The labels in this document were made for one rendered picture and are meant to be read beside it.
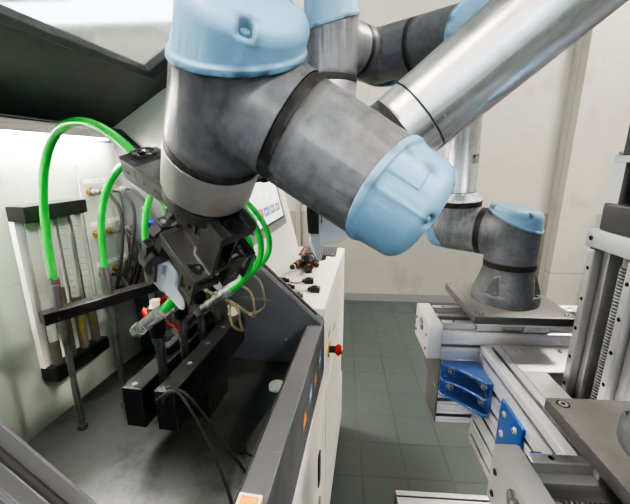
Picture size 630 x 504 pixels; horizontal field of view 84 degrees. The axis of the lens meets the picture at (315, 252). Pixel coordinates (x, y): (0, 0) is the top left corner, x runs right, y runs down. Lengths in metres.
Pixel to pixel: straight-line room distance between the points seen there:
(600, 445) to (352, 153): 0.49
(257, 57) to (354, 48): 0.34
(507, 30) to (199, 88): 0.25
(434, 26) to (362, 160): 0.36
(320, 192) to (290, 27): 0.09
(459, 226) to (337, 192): 0.74
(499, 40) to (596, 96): 3.47
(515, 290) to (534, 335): 0.12
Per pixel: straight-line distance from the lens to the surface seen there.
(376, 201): 0.21
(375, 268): 3.53
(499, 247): 0.91
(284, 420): 0.65
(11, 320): 0.88
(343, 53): 0.52
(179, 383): 0.72
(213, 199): 0.28
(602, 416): 0.65
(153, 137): 1.05
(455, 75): 0.35
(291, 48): 0.22
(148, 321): 0.55
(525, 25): 0.37
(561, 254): 3.84
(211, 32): 0.21
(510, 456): 0.59
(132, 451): 0.85
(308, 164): 0.21
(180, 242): 0.36
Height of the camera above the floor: 1.37
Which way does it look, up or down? 15 degrees down
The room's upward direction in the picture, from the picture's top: straight up
